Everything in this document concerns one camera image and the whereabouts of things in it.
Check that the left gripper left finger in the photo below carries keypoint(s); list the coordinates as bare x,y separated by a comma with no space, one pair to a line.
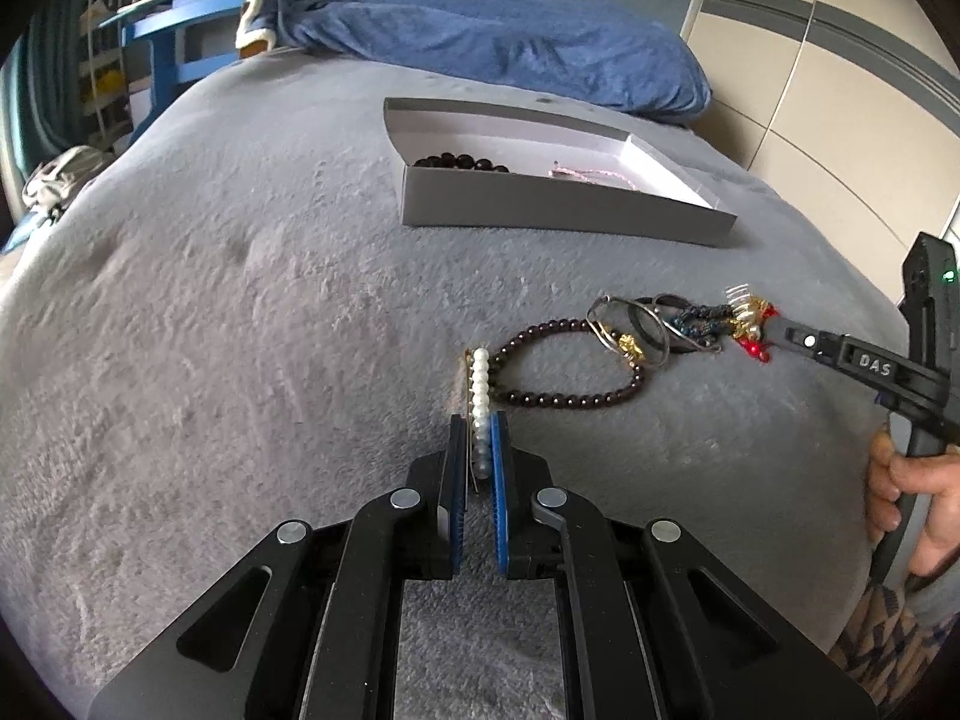
306,624

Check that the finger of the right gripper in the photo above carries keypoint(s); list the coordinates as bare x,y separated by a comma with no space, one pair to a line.
802,340

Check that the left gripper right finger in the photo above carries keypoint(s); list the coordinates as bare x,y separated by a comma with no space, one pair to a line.
652,624

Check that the metal bangle rings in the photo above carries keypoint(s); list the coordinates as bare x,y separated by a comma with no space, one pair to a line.
645,329

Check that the white pearl hair clip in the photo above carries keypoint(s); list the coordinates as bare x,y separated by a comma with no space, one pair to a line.
478,412

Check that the patterned sleeve forearm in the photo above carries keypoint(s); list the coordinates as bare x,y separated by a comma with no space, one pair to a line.
894,635

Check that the beige wardrobe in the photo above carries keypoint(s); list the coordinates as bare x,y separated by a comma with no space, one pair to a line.
847,108

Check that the grey bed cover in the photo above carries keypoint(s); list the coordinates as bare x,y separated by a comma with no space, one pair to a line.
232,327

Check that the blue duvet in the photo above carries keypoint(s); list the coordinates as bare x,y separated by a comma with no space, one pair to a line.
590,50

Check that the grey shallow cardboard box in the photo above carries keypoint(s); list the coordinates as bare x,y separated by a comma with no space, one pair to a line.
463,164

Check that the white shoes on floor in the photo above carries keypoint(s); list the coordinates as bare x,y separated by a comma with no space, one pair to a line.
54,186

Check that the teal curtain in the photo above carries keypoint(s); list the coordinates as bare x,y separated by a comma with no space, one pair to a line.
40,91

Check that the white shelf rack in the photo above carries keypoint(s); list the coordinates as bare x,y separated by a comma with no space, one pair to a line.
101,74

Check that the blue desk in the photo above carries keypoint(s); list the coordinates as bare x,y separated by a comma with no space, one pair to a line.
160,23

